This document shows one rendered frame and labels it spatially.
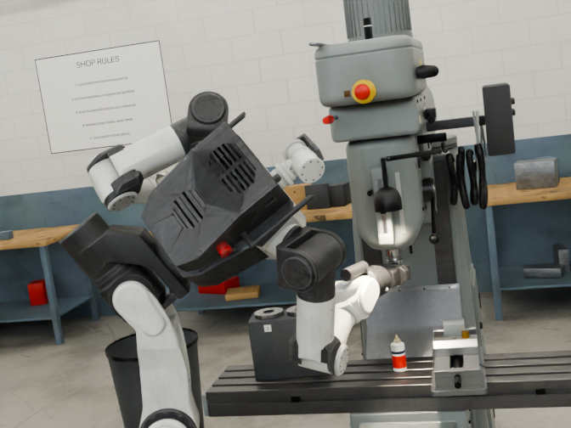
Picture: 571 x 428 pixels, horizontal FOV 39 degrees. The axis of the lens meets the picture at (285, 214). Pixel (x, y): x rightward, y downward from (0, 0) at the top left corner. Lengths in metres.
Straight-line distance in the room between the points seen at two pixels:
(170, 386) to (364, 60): 0.94
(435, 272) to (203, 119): 1.14
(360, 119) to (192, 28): 4.81
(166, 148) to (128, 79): 5.19
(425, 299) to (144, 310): 1.16
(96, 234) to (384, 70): 0.82
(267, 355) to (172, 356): 0.61
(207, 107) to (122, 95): 5.23
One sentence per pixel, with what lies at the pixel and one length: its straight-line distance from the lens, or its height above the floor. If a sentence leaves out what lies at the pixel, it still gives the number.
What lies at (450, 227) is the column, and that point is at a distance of 2.69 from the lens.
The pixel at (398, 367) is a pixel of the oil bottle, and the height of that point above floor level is 0.94.
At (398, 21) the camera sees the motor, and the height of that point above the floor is 1.95.
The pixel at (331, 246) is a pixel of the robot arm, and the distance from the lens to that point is 1.80.
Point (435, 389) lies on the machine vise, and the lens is 2.24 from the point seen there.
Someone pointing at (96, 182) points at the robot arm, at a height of 1.63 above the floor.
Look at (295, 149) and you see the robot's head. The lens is 1.91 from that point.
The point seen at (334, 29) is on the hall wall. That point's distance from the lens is 6.58.
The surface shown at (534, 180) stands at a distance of 6.00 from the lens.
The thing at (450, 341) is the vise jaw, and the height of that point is 1.03.
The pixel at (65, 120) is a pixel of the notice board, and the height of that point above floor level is 1.81.
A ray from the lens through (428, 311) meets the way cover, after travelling 2.72.
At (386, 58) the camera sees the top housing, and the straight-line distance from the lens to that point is 2.07.
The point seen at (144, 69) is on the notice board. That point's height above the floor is 2.15.
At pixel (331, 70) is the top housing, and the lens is 2.09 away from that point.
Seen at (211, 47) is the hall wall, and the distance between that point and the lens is 6.83.
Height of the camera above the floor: 1.78
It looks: 8 degrees down
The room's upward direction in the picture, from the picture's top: 8 degrees counter-clockwise
